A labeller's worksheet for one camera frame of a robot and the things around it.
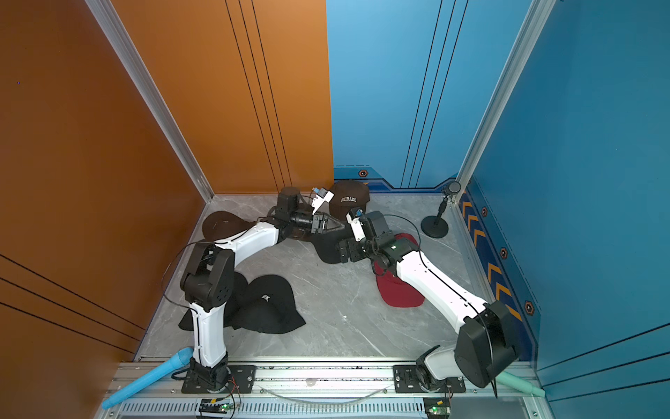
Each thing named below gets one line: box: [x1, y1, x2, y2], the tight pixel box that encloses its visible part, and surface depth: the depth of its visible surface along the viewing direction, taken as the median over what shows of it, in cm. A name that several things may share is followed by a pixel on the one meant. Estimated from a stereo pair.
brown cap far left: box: [202, 210, 257, 241], surface depth 107 cm
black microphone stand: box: [421, 180, 462, 239], surface depth 110 cm
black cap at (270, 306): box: [239, 274, 307, 334], surface depth 82 cm
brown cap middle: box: [258, 205, 289, 229], surface depth 77 cm
